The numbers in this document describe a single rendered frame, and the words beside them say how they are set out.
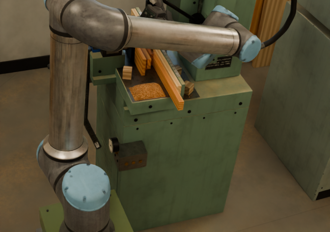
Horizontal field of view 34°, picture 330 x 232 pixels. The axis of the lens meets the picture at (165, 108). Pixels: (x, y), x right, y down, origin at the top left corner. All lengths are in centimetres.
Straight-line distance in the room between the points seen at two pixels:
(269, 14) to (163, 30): 231
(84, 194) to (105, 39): 52
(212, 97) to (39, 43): 167
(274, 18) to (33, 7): 159
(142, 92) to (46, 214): 57
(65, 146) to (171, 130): 67
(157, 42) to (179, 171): 111
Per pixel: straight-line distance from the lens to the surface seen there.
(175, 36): 157
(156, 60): 222
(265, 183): 312
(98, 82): 222
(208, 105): 232
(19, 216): 285
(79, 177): 176
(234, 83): 240
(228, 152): 258
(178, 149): 243
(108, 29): 143
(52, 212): 202
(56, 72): 163
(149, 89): 208
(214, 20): 186
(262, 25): 381
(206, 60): 186
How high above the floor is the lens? 219
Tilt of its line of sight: 39 degrees down
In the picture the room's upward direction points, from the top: 7 degrees clockwise
